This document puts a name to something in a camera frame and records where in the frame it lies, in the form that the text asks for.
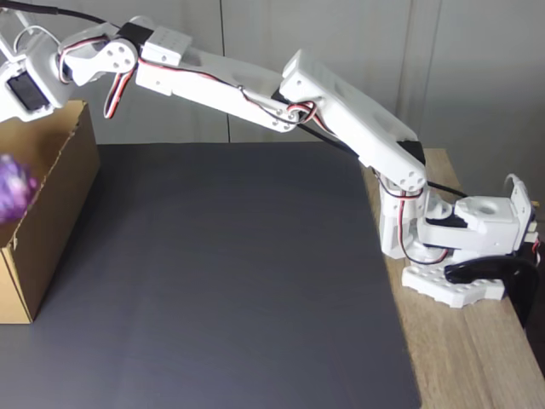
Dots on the pink purple bumpy ball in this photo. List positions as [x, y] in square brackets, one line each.
[15, 189]

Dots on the brown cardboard box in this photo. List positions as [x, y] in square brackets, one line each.
[64, 213]

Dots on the dark grey table mat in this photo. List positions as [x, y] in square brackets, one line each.
[234, 298]

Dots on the black table clamp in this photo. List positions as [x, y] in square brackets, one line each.
[511, 272]

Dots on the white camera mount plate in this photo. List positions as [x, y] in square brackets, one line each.
[10, 53]

